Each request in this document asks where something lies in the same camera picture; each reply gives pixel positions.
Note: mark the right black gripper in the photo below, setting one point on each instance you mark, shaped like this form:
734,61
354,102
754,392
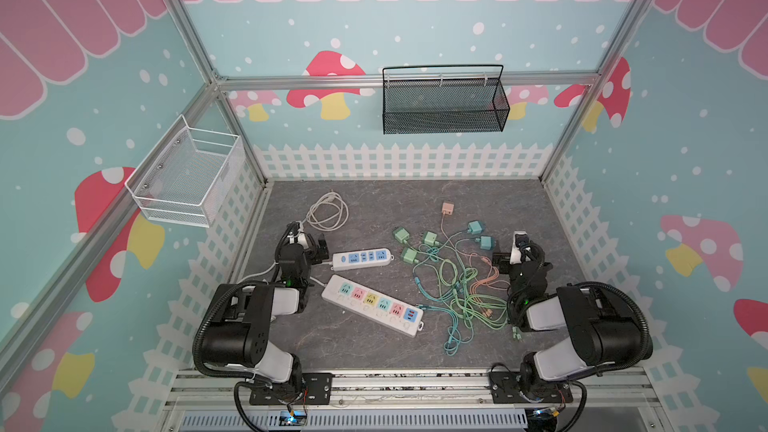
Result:
527,253

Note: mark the teal charger plug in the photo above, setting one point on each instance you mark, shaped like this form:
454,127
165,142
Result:
485,242
475,227

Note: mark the green charger plug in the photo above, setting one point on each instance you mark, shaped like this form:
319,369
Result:
401,235
430,239
410,256

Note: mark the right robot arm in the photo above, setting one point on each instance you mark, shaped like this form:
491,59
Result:
606,330

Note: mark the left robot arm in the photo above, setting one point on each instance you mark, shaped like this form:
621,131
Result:
232,340

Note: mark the pink charger plug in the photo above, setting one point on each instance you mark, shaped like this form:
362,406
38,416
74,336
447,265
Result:
447,208

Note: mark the small white blue power strip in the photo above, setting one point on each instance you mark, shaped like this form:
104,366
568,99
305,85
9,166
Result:
354,260

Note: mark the large white multicolour power strip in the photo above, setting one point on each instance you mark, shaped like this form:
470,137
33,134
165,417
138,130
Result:
376,306

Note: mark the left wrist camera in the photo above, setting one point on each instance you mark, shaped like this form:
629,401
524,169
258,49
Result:
298,235

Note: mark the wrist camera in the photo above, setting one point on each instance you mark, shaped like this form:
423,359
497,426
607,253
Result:
298,235
520,249

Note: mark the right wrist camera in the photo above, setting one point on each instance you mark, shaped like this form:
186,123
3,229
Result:
520,249

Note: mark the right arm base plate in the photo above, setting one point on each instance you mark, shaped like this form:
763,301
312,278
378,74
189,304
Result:
512,387

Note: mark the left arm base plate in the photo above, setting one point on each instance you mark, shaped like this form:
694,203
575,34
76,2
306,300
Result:
311,389

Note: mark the aluminium front rail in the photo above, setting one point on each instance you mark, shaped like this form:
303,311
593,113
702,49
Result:
443,399

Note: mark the white mesh wall basket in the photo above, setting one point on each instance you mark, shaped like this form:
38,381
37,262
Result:
187,176

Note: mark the black mesh wall basket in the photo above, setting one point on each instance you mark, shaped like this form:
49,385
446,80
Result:
442,99

